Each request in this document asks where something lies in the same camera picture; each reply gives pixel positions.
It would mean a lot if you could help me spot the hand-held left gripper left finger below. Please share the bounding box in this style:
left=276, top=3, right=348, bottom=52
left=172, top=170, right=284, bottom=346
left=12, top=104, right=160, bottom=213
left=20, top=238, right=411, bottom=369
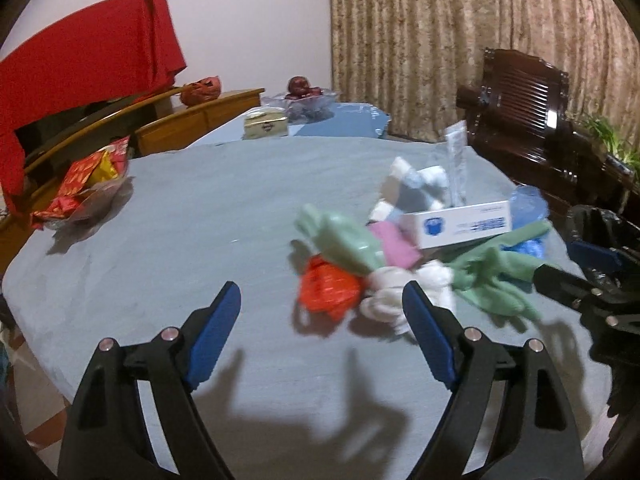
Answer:
left=57, top=281, right=242, bottom=480

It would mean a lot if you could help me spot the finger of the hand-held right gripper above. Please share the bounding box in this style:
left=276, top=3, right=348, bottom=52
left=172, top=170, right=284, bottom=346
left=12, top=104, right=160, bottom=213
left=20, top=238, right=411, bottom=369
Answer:
left=532, top=262, right=640, bottom=333
left=567, top=240, right=640, bottom=286

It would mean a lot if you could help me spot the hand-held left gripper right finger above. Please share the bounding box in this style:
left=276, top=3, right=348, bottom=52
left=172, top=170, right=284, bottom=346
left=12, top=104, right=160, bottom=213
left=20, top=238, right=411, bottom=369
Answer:
left=401, top=281, right=586, bottom=480

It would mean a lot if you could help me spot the black bin with liner bag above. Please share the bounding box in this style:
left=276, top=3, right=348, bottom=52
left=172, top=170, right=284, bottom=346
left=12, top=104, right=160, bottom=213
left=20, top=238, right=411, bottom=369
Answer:
left=565, top=204, right=640, bottom=261

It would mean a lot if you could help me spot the white cloth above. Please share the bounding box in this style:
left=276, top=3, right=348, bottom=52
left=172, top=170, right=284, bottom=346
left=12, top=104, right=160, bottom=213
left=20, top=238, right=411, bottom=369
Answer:
left=361, top=260, right=458, bottom=336

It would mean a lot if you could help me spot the green rubber glove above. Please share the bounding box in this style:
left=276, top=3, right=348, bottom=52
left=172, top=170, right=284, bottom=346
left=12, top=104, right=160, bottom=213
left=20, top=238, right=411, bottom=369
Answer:
left=295, top=204, right=386, bottom=276
left=440, top=220, right=551, bottom=323

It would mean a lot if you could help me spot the blue plastic bag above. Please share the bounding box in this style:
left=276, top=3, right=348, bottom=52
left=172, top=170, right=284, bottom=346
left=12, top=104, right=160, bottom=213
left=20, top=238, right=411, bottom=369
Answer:
left=500, top=185, right=551, bottom=261

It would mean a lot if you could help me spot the pink cloth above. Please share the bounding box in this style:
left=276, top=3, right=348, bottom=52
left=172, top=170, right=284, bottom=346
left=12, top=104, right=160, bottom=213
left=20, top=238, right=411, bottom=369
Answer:
left=370, top=221, right=423, bottom=268

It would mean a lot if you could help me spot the orange-red glove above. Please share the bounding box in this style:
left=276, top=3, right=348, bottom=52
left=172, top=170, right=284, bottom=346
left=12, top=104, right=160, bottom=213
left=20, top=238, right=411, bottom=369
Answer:
left=298, top=255, right=362, bottom=321

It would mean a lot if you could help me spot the white box with blue print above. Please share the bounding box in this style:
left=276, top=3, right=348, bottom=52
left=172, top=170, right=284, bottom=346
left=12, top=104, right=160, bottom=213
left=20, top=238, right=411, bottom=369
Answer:
left=400, top=200, right=513, bottom=251

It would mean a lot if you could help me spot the light blue and white sock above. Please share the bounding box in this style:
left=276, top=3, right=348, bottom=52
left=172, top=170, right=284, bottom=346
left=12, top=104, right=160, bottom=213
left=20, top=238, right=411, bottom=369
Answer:
left=370, top=156, right=448, bottom=223

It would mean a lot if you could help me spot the white printed tube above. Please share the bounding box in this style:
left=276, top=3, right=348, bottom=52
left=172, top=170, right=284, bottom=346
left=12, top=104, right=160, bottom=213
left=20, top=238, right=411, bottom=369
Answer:
left=445, top=121, right=468, bottom=208

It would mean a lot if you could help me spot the green potted plant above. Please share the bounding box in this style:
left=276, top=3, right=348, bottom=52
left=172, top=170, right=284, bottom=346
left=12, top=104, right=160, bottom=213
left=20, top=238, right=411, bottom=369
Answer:
left=575, top=112, right=640, bottom=171

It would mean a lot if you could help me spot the dark wooden armchair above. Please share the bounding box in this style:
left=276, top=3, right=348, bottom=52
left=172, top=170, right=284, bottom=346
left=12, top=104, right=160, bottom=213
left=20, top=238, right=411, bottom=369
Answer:
left=456, top=47, right=640, bottom=221

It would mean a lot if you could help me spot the pile of red snack packets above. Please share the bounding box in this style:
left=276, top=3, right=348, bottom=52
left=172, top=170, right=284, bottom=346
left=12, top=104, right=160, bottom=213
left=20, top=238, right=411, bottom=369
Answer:
left=30, top=136, right=132, bottom=226

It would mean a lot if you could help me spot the wooden chair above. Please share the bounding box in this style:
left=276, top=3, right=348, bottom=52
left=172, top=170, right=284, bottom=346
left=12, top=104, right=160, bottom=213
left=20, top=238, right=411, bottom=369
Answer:
left=0, top=87, right=186, bottom=271
left=134, top=88, right=266, bottom=157

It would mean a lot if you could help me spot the blue plastic table cover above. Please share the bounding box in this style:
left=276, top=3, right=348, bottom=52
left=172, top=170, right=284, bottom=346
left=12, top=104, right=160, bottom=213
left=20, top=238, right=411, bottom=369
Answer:
left=287, top=102, right=391, bottom=138

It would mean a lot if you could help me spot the clear glass fruit bowl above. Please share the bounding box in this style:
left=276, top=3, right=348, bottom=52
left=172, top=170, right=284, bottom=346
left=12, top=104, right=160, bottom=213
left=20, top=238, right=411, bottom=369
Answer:
left=262, top=87, right=341, bottom=123

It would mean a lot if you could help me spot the beige patterned curtain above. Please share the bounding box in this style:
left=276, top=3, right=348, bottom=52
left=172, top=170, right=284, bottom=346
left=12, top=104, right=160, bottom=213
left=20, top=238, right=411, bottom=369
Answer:
left=327, top=0, right=640, bottom=143

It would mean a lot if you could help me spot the red cloth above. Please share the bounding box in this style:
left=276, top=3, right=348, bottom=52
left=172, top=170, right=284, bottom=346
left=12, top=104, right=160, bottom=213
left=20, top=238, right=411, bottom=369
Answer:
left=0, top=0, right=187, bottom=216

